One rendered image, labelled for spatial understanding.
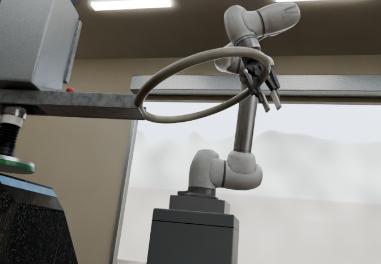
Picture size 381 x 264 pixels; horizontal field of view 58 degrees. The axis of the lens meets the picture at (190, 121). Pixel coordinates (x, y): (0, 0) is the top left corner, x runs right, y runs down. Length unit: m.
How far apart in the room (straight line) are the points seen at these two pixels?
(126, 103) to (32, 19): 0.46
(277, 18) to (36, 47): 0.87
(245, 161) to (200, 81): 4.41
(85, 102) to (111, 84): 5.87
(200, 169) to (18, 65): 1.03
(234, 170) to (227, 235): 0.37
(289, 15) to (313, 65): 5.22
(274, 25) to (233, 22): 0.15
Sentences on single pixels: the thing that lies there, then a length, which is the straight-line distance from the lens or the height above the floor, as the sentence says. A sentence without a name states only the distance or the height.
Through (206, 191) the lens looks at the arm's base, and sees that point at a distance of 1.85.
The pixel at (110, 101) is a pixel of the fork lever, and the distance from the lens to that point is 1.18.
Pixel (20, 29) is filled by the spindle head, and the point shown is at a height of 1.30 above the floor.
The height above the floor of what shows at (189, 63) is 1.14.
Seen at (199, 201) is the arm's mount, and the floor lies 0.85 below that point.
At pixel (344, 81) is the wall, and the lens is 6.21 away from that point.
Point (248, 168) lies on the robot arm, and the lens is 1.88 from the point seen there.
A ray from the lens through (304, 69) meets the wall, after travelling 6.57.
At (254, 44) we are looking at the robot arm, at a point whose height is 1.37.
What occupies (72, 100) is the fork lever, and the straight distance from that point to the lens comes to 1.22.
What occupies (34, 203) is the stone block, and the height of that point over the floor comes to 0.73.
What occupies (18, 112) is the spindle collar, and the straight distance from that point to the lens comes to 1.33.
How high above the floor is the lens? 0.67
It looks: 19 degrees up
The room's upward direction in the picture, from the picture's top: 6 degrees clockwise
